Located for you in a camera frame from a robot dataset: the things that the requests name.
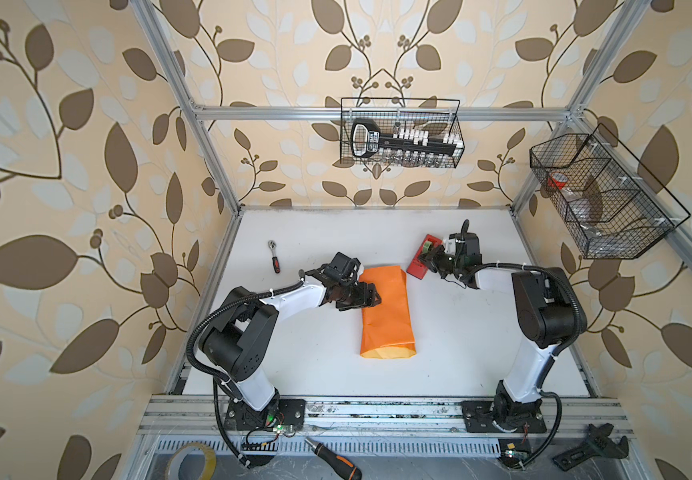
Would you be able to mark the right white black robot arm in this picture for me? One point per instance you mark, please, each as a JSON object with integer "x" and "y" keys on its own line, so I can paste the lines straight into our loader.
{"x": 550, "y": 318}

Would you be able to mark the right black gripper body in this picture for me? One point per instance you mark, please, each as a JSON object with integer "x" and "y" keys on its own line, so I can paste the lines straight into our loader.
{"x": 457, "y": 264}

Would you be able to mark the red handled ratchet wrench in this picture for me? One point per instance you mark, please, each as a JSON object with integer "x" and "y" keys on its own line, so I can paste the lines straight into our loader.
{"x": 275, "y": 260}

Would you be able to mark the orange black screwdriver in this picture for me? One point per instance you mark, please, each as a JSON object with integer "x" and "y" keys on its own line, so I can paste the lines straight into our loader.
{"x": 342, "y": 466}

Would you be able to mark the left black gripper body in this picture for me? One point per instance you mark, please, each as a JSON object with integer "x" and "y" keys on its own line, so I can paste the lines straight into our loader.
{"x": 341, "y": 298}

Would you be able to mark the black socket set holder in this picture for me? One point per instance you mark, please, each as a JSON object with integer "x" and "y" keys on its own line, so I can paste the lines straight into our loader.
{"x": 366, "y": 140}

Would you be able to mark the yellowish packing tape roll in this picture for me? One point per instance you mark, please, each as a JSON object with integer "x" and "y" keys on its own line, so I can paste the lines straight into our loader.
{"x": 195, "y": 460}

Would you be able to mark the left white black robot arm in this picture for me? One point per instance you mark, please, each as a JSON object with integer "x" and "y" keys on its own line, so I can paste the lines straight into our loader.
{"x": 230, "y": 345}

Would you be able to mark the right black wire basket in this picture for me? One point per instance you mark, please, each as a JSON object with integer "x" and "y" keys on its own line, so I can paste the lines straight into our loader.
{"x": 636, "y": 209}

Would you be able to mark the back black wire basket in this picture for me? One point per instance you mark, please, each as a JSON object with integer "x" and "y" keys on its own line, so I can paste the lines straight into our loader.
{"x": 437, "y": 116}

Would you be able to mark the red cap plastic bottle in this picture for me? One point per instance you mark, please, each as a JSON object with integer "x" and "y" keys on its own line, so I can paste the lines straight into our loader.
{"x": 580, "y": 206}

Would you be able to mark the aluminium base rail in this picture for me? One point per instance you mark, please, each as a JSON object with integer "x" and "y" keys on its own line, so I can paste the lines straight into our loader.
{"x": 367, "y": 416}

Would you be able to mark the red tape dispenser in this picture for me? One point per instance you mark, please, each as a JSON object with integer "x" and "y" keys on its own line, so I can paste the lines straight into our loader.
{"x": 417, "y": 268}

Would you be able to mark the black wire basket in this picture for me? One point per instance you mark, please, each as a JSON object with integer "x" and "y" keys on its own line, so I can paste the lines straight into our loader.
{"x": 437, "y": 116}
{"x": 636, "y": 209}

